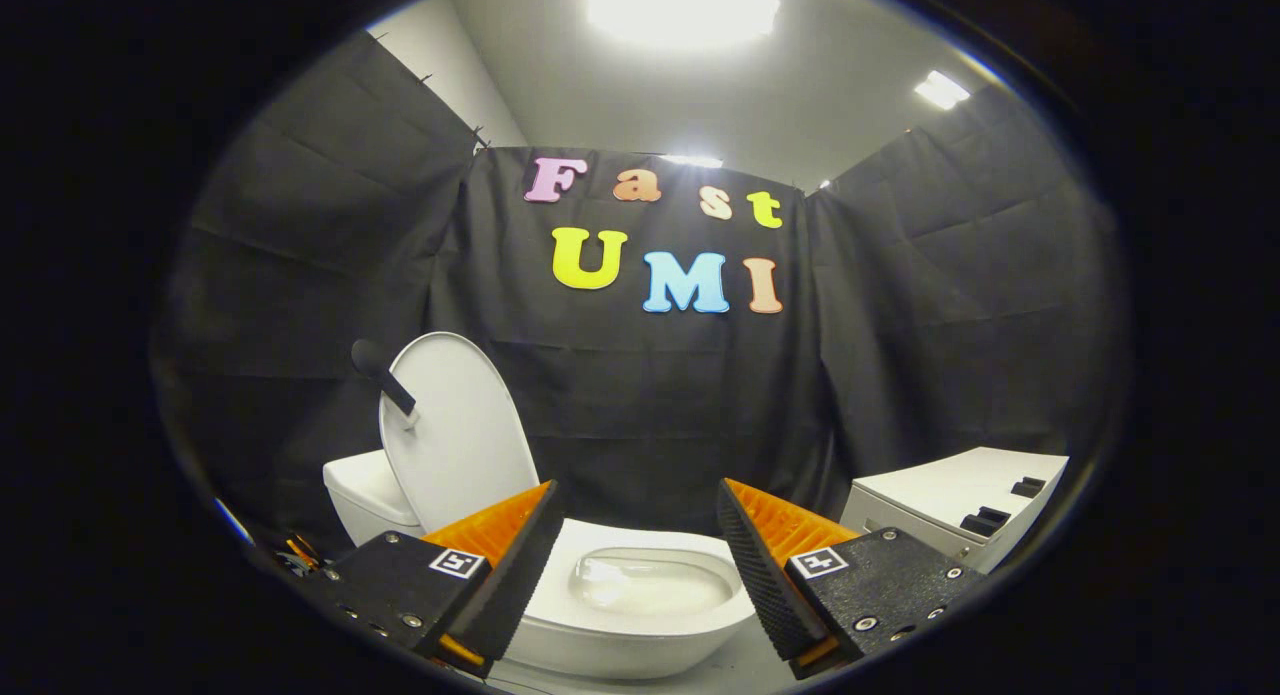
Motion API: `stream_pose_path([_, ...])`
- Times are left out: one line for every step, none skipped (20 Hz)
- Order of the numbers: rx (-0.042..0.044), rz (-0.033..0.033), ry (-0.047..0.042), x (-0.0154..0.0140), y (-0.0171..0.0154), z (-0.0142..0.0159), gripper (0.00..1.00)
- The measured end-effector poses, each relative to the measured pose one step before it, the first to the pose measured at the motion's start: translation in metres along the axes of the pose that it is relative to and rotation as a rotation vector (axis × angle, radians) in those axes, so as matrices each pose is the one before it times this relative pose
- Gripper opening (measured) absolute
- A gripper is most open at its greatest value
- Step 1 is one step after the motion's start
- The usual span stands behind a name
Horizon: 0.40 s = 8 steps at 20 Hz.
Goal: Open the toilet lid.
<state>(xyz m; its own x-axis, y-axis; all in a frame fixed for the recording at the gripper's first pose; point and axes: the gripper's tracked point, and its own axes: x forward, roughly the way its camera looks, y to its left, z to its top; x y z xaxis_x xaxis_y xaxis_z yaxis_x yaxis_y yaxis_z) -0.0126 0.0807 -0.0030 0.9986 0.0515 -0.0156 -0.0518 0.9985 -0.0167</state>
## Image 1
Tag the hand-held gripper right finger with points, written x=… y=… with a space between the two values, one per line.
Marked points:
x=765 y=575

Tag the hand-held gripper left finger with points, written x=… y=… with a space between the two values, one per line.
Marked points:
x=520 y=575

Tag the white toilet lid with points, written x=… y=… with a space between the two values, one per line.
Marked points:
x=460 y=435

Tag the white drawer cabinet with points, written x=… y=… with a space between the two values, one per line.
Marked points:
x=930 y=495

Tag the black backdrop cloth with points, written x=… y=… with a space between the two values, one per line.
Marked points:
x=650 y=405

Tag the black foam block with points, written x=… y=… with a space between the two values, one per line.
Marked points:
x=985 y=522
x=1028 y=487

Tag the ceiling light behind cloth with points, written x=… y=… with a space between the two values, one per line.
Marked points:
x=690 y=160

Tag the small ceiling light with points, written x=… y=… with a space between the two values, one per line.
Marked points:
x=941 y=90

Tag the large ceiling light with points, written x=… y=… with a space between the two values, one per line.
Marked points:
x=680 y=10

